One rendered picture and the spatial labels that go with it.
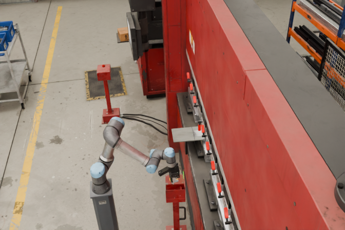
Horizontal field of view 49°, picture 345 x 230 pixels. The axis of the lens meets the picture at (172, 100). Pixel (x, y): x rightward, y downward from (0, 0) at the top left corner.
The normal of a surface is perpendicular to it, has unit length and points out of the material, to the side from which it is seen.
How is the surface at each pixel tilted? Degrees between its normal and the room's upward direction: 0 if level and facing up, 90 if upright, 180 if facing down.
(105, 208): 90
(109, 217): 90
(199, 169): 0
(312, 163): 0
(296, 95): 0
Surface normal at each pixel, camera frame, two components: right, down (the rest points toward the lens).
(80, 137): -0.03, -0.82
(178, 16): 0.11, 0.56
